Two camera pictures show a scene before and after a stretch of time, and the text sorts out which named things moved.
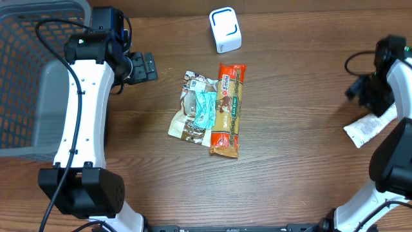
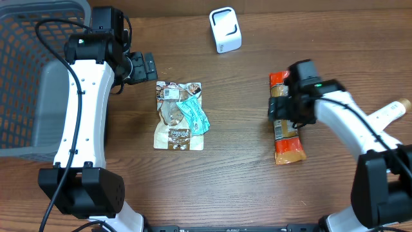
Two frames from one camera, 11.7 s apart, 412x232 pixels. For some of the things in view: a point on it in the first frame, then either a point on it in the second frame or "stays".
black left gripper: [141, 68] stays
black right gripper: [359, 89] → [274, 109]
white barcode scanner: [226, 29] stays
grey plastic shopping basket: [33, 83] stays
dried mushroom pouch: [183, 125] → [173, 131]
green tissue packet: [205, 109] → [192, 109]
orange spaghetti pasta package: [228, 110] → [288, 146]
